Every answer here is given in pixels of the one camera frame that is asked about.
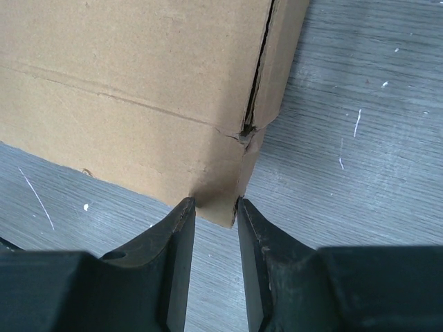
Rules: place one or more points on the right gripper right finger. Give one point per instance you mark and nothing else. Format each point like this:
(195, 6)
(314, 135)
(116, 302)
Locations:
(286, 284)

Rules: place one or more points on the brown cardboard box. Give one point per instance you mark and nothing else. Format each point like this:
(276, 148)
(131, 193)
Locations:
(166, 98)

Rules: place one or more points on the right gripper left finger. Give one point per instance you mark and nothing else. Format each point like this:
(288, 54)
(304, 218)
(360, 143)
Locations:
(146, 280)

